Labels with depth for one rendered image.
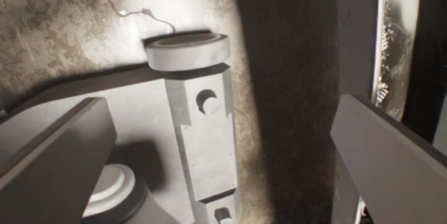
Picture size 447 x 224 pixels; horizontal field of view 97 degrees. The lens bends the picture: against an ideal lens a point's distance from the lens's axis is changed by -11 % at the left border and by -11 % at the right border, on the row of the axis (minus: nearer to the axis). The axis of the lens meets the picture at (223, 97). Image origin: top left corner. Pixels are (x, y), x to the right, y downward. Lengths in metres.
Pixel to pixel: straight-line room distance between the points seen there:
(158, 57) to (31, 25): 0.33
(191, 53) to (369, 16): 0.31
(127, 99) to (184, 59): 0.15
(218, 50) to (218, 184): 0.36
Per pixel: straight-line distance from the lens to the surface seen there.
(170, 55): 0.46
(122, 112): 0.51
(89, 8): 0.64
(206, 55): 0.46
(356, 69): 0.34
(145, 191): 0.46
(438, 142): 0.55
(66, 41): 0.66
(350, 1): 0.33
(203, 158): 0.57
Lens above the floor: 0.63
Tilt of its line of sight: 61 degrees down
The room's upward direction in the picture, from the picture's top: 134 degrees clockwise
